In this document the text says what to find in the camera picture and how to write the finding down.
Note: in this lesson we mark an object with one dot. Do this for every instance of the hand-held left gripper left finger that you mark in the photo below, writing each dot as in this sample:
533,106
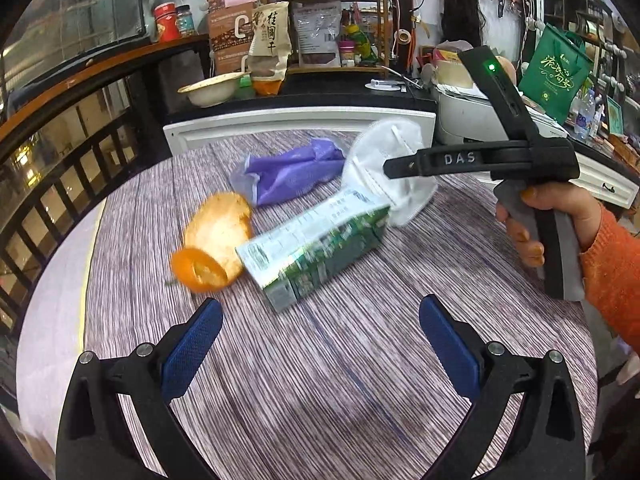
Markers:
192,345

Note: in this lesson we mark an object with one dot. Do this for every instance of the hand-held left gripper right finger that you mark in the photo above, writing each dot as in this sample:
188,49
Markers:
450,345

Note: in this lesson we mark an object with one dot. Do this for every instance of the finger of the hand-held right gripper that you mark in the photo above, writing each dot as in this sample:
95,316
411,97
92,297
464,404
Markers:
450,160

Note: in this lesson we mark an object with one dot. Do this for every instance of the white face mask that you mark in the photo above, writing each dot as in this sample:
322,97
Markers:
370,160

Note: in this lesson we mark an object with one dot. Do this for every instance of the green and white drink carton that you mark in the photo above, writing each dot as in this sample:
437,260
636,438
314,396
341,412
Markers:
310,255

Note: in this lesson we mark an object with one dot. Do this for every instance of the person's right forearm orange sleeve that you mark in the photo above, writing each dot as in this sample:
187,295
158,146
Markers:
615,275

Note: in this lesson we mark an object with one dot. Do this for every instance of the person's right hand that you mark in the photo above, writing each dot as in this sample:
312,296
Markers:
575,210

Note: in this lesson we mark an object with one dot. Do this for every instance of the white printer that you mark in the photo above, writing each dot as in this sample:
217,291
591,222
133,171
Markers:
470,115

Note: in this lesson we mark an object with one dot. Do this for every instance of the green tote bag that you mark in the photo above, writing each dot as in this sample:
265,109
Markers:
552,75

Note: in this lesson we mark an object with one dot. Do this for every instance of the cream round container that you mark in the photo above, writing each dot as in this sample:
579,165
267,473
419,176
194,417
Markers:
450,67

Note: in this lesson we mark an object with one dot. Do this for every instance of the clear water bottle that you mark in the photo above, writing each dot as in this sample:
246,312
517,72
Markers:
584,115

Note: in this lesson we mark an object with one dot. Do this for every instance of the black wig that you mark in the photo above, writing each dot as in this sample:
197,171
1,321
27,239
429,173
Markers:
462,15

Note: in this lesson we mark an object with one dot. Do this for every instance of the teal framed box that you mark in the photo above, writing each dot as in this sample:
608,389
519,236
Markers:
615,115

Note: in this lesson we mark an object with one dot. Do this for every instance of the orange peel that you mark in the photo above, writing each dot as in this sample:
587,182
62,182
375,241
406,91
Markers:
217,235

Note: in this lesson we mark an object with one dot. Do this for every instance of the roll of tape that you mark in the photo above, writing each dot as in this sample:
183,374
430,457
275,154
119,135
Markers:
402,38

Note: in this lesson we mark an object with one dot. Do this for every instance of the green and yellow bottle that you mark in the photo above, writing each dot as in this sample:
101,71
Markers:
361,42

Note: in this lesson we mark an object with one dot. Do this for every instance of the small jar with pink lid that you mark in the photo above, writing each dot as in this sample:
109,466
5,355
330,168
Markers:
347,54

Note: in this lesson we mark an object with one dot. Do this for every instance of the purple plastic packet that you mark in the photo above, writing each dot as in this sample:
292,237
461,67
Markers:
290,170

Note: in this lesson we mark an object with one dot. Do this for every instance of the wooden railing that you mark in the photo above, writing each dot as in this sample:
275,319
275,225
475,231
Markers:
75,170

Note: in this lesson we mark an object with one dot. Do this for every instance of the kraft paper pouch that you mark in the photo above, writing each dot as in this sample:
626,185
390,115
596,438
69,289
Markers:
270,40

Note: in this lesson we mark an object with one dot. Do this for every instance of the cream bowl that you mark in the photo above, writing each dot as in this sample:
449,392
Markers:
210,91

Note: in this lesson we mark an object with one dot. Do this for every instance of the brown printed box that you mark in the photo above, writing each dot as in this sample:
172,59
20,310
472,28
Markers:
227,35

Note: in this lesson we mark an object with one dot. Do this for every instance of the red can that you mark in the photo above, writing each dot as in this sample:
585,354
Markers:
166,22

